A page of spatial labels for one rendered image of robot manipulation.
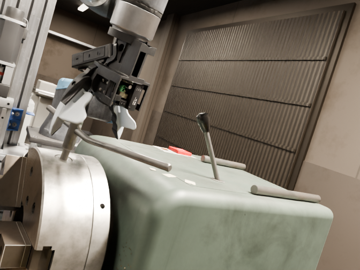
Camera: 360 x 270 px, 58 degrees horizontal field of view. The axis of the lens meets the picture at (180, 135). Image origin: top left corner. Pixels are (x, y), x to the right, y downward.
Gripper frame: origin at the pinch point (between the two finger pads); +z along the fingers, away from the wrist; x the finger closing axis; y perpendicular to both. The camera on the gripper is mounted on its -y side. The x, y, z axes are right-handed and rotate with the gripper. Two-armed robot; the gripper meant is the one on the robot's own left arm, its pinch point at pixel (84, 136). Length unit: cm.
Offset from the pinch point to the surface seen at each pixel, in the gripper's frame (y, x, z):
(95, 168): 0.5, 4.8, 6.7
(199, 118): 5.7, 24.9, -9.0
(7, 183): -9.8, -5.8, 15.6
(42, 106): -602, 371, 200
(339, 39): -49, 282, -91
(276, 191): 25.1, 39.4, 0.1
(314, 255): 38, 54, 14
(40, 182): 0.7, -6.3, 9.0
